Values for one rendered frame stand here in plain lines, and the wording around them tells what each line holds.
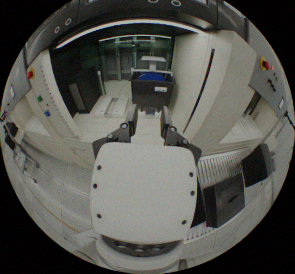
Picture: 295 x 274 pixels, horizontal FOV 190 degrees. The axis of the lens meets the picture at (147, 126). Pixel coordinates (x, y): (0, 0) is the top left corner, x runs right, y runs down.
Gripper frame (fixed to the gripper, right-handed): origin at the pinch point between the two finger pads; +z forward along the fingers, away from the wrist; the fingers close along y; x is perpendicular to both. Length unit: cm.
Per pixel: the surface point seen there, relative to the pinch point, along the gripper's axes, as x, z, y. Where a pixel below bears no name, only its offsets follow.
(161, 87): -10.4, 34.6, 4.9
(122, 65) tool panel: -13, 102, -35
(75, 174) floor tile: -119, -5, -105
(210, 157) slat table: -43, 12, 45
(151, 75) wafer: -7.8, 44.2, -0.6
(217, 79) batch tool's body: 5.7, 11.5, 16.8
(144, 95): -16.0, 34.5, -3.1
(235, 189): -33, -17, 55
